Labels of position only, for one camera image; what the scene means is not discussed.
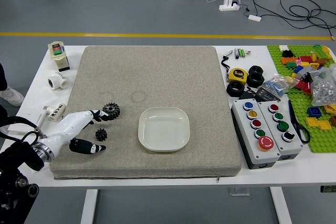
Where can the white flat panel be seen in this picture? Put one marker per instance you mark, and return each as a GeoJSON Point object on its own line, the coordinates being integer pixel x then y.
{"type": "Point", "coordinates": [15, 130]}

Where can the small black gear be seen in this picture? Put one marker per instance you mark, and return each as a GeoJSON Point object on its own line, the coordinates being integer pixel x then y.
{"type": "Point", "coordinates": [100, 134]}

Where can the cream switch box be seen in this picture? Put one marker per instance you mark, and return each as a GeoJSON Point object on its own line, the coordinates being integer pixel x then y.
{"type": "Point", "coordinates": [60, 60]}

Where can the yellow flat tile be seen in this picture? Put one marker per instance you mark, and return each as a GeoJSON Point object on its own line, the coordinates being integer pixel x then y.
{"type": "Point", "coordinates": [324, 125]}
{"type": "Point", "coordinates": [312, 122]}

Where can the green battery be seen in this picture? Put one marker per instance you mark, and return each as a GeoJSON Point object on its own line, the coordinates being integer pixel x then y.
{"type": "Point", "coordinates": [239, 52]}
{"type": "Point", "coordinates": [243, 53]}

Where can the big dark metal gear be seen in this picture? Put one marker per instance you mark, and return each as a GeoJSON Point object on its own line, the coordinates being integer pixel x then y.
{"type": "Point", "coordinates": [113, 110]}

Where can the five-button control box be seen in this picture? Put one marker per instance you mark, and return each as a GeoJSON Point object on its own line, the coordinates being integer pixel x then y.
{"type": "Point", "coordinates": [256, 140]}

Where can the small white adapter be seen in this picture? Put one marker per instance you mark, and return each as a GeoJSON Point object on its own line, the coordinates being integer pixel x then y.
{"type": "Point", "coordinates": [254, 17]}

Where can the blue square brick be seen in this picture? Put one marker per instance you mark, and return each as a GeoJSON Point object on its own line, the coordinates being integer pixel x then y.
{"type": "Point", "coordinates": [314, 112]}

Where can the green brick baseplate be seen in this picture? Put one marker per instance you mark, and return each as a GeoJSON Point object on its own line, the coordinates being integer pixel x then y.
{"type": "Point", "coordinates": [302, 108]}

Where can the plastic bag of silver nuts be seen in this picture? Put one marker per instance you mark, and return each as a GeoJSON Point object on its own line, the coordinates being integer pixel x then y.
{"type": "Point", "coordinates": [323, 90]}

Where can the red long brick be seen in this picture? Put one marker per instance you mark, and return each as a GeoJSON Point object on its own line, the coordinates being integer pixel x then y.
{"type": "Point", "coordinates": [307, 59]}

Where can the yellow tape measure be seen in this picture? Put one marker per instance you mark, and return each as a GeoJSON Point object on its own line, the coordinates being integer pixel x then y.
{"type": "Point", "coordinates": [237, 75]}

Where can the four-button control box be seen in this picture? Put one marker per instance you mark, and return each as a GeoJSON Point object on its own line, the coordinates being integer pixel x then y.
{"type": "Point", "coordinates": [284, 142]}

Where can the white square dish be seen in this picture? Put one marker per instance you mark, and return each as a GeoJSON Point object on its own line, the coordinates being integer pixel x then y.
{"type": "Point", "coordinates": [164, 129]}

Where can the white power strip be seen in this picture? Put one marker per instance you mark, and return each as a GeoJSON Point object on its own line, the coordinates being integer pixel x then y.
{"type": "Point", "coordinates": [228, 5]}

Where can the big black hex nut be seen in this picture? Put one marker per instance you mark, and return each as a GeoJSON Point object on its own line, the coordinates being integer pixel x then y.
{"type": "Point", "coordinates": [256, 68]}
{"type": "Point", "coordinates": [235, 89]}
{"type": "Point", "coordinates": [256, 80]}

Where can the white small brick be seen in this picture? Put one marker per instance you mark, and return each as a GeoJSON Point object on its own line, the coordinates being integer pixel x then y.
{"type": "Point", "coordinates": [283, 48]}

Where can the white pipe tee fitting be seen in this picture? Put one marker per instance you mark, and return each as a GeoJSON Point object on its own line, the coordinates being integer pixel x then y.
{"type": "Point", "coordinates": [58, 81]}

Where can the white black marker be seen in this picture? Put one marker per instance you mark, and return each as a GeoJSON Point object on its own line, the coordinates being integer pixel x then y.
{"type": "Point", "coordinates": [236, 53]}

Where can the person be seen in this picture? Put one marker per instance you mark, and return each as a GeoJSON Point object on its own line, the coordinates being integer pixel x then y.
{"type": "Point", "coordinates": [11, 96]}

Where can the white table leg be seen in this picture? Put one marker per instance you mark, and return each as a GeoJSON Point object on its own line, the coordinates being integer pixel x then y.
{"type": "Point", "coordinates": [281, 205]}
{"type": "Point", "coordinates": [88, 205]}

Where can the black brick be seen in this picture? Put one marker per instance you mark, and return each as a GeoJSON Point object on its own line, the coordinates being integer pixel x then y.
{"type": "Point", "coordinates": [287, 53]}

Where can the black scissors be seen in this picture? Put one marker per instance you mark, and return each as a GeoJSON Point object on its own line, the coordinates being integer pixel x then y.
{"type": "Point", "coordinates": [298, 127]}

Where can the orange brick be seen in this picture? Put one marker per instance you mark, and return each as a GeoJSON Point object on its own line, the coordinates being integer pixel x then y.
{"type": "Point", "coordinates": [288, 60]}

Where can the black small pouch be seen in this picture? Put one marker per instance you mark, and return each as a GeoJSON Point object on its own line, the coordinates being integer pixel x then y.
{"type": "Point", "coordinates": [248, 95]}

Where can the black display module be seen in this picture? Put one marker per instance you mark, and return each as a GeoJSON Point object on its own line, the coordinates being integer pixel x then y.
{"type": "Point", "coordinates": [267, 95]}

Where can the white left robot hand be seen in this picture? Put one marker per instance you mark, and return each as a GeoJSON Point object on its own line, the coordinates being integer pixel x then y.
{"type": "Point", "coordinates": [68, 127]}

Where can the white pipe piece with writing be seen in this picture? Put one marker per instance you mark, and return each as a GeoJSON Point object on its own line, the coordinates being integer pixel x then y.
{"type": "Point", "coordinates": [56, 111]}

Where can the plastic bag of blue parts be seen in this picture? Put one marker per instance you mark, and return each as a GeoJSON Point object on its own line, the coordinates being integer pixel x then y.
{"type": "Point", "coordinates": [277, 85]}

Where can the grey-brown mat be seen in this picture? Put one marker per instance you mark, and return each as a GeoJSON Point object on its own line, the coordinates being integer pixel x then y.
{"type": "Point", "coordinates": [157, 72]}

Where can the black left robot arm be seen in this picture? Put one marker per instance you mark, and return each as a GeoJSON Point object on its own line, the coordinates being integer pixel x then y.
{"type": "Point", "coordinates": [15, 155]}

